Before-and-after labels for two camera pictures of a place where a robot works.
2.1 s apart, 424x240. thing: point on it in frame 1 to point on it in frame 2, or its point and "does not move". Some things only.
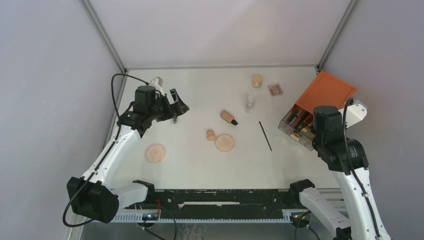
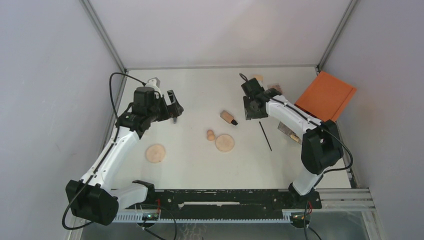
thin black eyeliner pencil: (270, 147) does not move
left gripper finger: (180, 107) to (254, 103)
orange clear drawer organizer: (326, 90) does not move
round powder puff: (224, 143) does not move
